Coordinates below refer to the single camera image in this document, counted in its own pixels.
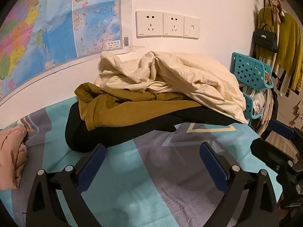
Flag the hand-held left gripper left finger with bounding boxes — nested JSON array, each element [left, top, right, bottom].
[[26, 144, 106, 227]]

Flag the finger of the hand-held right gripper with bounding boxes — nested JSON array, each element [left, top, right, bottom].
[[250, 138, 296, 173], [269, 119, 300, 141]]

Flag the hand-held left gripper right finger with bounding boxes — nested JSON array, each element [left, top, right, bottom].
[[199, 142, 280, 227]]

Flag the cream shirt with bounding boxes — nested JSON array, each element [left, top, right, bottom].
[[94, 51, 248, 124]]

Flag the beige clothes pile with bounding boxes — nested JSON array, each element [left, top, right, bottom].
[[252, 71, 278, 136]]

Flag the black garment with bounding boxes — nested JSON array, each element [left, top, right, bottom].
[[65, 102, 242, 153]]

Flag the teal plastic basket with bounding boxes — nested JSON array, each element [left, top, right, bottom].
[[243, 93, 263, 119], [231, 52, 274, 91]]

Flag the teal grey patterned bed sheet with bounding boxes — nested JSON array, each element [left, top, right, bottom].
[[0, 97, 284, 227]]

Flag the striped beige hanging garment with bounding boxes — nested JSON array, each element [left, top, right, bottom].
[[254, 50, 295, 98]]

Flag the olive brown pants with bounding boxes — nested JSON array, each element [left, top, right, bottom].
[[74, 82, 201, 131]]

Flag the pink garment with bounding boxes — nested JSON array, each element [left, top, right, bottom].
[[0, 125, 28, 191]]

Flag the yellow-green sweater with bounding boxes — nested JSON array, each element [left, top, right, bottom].
[[257, 7, 303, 93]]

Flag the black handbag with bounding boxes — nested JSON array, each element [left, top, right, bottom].
[[251, 24, 278, 53]]

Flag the beige pink plush toy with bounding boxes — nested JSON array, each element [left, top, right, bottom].
[[270, 0, 288, 24]]

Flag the white wall switch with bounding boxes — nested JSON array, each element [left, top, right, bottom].
[[183, 16, 200, 39]]

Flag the colourful wall map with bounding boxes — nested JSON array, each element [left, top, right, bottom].
[[0, 0, 132, 102]]

